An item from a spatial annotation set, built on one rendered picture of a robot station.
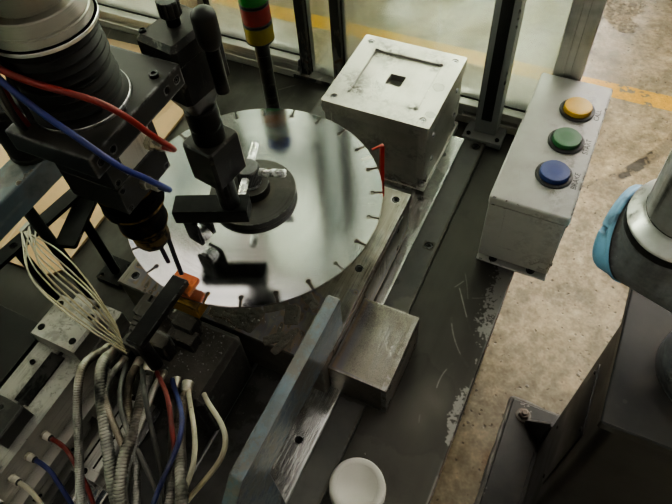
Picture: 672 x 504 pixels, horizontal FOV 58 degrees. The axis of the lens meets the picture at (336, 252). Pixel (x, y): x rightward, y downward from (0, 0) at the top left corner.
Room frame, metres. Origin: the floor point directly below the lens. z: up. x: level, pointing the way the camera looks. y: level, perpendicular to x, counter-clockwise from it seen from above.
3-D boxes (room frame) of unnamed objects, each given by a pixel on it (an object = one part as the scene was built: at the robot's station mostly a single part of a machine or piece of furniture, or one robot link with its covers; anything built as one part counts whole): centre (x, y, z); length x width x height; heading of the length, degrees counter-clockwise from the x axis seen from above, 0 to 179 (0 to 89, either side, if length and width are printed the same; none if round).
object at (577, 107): (0.67, -0.38, 0.90); 0.04 x 0.04 x 0.02
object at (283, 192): (0.52, 0.10, 0.96); 0.11 x 0.11 x 0.03
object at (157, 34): (0.45, 0.11, 1.17); 0.06 x 0.05 x 0.20; 141
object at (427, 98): (0.78, -0.12, 0.82); 0.18 x 0.18 x 0.15; 60
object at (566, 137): (0.61, -0.35, 0.90); 0.04 x 0.04 x 0.02
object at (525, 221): (0.62, -0.33, 0.82); 0.28 x 0.11 x 0.15; 150
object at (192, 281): (0.35, 0.20, 0.95); 0.10 x 0.03 x 0.07; 150
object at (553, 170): (0.55, -0.31, 0.90); 0.04 x 0.04 x 0.02
